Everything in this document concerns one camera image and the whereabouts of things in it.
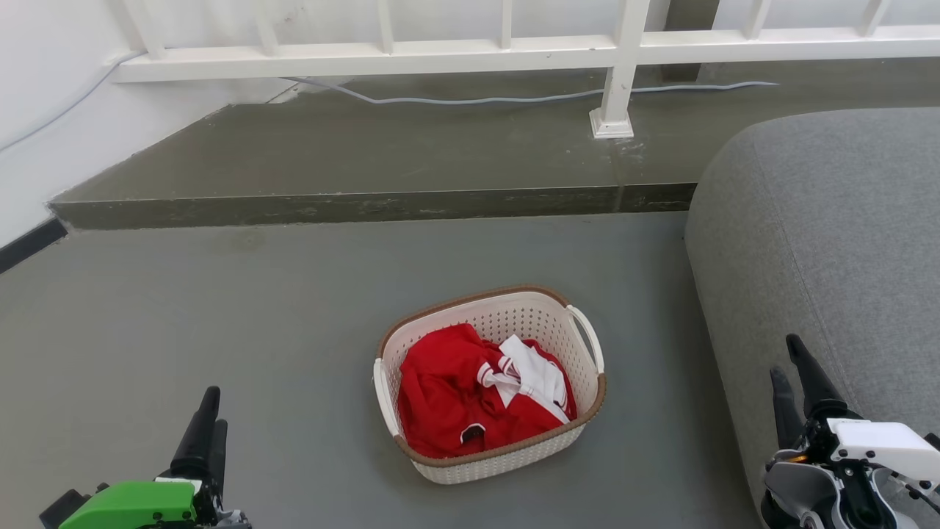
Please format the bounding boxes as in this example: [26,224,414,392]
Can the black baseboard strip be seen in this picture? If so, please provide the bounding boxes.
[0,217,68,274]

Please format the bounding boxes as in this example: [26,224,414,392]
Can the grey fabric sofa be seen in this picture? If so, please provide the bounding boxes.
[684,108,940,529]

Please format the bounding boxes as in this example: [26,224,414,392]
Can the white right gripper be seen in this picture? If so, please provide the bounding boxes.
[769,334,940,529]

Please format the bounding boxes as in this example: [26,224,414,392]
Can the red garment with black label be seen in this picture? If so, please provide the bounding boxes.
[397,323,578,459]

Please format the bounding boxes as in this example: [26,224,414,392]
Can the white brown-rimmed plastic laundry basket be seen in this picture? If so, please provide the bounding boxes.
[372,285,607,486]

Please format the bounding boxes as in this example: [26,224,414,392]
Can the white railing fence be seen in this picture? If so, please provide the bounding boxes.
[110,0,940,139]

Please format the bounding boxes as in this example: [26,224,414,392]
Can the white garment with red stripes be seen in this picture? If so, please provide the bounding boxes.
[477,334,574,425]

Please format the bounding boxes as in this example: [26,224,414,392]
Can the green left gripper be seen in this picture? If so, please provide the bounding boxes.
[38,386,250,529]

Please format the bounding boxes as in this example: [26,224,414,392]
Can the light grey floor cable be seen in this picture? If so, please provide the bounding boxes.
[0,50,779,151]

